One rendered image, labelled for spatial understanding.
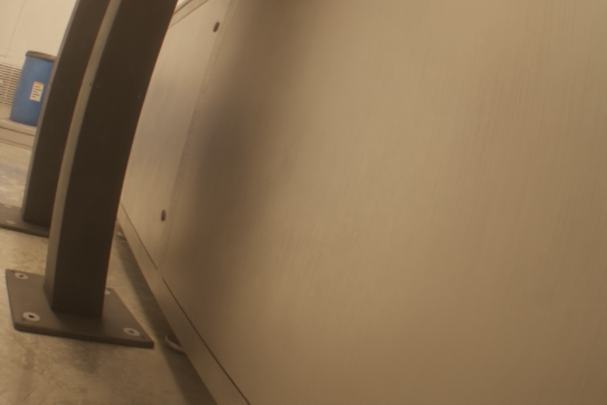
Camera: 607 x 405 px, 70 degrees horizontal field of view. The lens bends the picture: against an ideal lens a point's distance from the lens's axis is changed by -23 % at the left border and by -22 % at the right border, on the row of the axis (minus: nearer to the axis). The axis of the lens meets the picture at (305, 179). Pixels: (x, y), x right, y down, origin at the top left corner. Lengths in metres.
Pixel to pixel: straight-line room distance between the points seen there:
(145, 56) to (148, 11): 0.09
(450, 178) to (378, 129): 0.10
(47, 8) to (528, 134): 5.03
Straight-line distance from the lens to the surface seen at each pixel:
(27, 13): 5.21
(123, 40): 0.98
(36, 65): 4.47
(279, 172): 0.57
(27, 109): 4.45
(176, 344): 1.03
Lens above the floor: 0.41
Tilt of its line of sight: 1 degrees down
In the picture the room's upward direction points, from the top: 15 degrees clockwise
